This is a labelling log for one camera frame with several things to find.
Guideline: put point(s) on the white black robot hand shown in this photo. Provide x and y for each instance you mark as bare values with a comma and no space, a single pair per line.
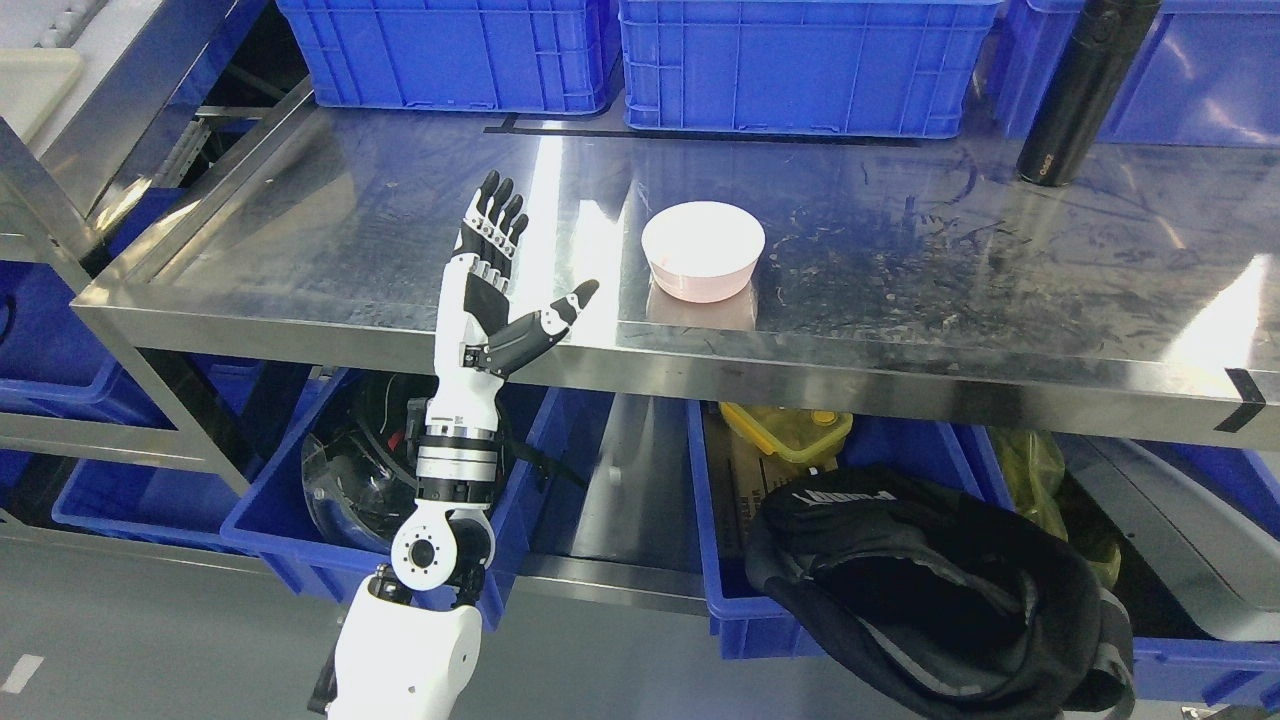
478,343

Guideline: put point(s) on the pink plastic bowl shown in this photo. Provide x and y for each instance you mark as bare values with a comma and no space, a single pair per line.
702,251

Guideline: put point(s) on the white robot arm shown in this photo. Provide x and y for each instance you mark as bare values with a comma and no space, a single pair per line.
412,635

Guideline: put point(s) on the steel table shelf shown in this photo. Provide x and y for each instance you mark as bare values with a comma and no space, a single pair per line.
917,279

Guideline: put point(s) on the blue crate top middle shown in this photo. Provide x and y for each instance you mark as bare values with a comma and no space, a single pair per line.
880,69

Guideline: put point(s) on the blue crate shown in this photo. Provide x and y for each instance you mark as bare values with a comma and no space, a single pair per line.
529,57
1207,73
880,69

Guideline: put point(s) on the black helmet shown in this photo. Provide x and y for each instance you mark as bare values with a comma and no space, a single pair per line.
384,451

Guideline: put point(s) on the blue bin with helmet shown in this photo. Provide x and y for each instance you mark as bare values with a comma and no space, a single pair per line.
272,519

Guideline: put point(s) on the blue crate top left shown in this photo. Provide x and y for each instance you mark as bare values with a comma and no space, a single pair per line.
529,57

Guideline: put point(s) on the yellow lidded food container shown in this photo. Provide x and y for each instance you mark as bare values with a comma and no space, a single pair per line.
790,432

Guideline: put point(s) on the black backpack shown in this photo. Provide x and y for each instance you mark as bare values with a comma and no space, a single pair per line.
946,604

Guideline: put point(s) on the black thermos bottle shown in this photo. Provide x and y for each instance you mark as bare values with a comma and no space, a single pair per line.
1103,44

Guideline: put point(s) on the blue bin under backpack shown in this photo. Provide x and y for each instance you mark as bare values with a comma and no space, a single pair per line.
731,476

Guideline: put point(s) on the blue crate top right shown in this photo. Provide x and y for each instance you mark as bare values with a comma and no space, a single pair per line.
1207,73

